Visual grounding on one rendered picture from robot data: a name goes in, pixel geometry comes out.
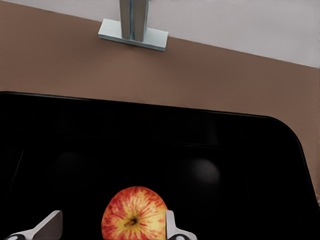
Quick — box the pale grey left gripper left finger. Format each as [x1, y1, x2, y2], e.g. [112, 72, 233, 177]
[5, 210, 63, 240]

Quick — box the red yellow striped apple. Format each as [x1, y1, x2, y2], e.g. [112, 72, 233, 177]
[101, 186, 169, 240]

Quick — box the black plastic tray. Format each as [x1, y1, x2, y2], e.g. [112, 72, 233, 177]
[0, 91, 318, 240]

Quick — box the silver frame post with foot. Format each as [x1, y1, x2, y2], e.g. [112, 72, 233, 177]
[97, 0, 169, 53]

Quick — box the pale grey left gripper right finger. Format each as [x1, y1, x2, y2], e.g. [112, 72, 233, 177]
[165, 210, 198, 240]

